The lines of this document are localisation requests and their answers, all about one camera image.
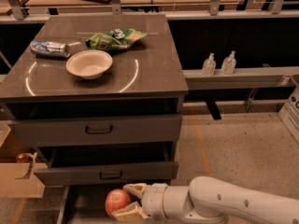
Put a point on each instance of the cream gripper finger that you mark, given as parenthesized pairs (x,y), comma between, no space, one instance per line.
(137,189)
(130,213)

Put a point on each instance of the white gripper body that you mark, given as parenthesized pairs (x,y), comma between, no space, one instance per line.
(153,200)

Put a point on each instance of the grey drawer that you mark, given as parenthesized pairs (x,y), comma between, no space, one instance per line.
(97,131)
(85,204)
(106,174)

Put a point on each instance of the grey bottom drawer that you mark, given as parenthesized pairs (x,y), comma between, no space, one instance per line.
(85,204)

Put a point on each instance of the grey middle drawer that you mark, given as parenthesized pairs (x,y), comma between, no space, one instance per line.
(106,174)

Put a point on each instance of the red apple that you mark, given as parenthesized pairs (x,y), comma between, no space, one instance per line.
(115,200)

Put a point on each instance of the red can in box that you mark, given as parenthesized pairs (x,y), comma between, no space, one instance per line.
(23,158)

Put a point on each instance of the grey top drawer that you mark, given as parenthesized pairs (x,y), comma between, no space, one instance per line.
(97,131)

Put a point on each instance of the left clear sanitizer bottle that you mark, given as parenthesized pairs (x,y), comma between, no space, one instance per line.
(209,66)

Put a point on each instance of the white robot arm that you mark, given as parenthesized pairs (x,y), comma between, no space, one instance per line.
(206,200)

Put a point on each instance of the green chip bag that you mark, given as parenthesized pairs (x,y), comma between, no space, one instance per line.
(117,39)

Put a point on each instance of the crushed silver blue can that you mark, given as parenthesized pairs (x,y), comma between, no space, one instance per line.
(50,49)

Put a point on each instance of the right clear sanitizer bottle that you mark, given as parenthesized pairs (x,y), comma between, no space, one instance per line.
(228,64)

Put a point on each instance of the grey drawer cabinet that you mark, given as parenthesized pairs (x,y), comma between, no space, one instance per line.
(145,80)

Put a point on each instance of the wooden background desk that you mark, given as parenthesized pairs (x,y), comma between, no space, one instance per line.
(167,4)

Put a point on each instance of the clear sanitizer bottle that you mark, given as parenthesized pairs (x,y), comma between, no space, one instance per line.
(209,66)
(228,64)

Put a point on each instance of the white cardboard sign box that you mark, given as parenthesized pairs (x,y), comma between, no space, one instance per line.
(289,114)

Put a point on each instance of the white paper bowl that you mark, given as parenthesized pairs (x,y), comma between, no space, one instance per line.
(89,64)

